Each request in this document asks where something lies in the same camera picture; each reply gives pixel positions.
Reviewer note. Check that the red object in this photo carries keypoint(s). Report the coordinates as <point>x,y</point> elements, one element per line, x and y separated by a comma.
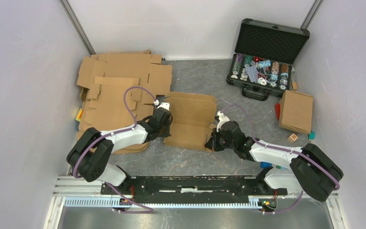
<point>277,108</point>

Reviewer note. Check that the black poker chip case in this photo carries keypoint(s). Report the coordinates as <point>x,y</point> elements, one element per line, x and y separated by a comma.
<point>263,58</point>

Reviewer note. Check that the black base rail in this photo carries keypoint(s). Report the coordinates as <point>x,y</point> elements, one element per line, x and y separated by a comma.
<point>196,189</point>

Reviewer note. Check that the wooden letter block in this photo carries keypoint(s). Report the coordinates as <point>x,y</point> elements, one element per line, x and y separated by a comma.
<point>292,138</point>

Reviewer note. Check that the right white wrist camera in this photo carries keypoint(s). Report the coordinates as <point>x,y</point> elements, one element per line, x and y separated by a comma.
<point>221,118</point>

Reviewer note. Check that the folded cardboard box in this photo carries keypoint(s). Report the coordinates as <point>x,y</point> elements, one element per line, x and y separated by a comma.
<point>296,112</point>

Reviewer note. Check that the teal cube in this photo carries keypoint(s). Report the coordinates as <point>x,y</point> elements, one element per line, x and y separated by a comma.
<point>311,136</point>

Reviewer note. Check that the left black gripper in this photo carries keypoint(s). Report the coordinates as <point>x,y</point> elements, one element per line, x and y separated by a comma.
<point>167,133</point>

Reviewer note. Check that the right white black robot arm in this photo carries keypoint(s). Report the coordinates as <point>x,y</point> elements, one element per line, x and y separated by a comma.
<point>306,169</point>

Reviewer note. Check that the stack of flat cardboard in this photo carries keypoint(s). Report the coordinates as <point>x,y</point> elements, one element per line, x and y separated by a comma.
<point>118,87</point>

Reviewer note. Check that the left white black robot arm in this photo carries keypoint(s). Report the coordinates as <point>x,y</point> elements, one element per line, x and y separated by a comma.
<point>90,155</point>

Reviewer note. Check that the small brown wooden block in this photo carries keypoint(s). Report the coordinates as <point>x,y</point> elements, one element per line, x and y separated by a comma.
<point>294,86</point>

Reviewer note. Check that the cardboard box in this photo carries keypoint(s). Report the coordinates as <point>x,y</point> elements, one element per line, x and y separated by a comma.
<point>296,112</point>
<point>193,120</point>

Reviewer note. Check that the orange yellow block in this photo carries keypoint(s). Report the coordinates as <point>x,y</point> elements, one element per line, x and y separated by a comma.
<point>79,115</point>

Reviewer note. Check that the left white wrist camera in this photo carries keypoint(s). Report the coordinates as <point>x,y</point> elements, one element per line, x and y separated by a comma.
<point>164,105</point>

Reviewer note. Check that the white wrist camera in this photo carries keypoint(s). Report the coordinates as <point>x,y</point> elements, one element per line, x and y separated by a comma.
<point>164,105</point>
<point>221,118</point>

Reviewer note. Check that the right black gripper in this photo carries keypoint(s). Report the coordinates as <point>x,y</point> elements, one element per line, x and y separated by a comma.
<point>212,143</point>

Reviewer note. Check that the blue block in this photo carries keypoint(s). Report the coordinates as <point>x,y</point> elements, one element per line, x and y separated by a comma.
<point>264,165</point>

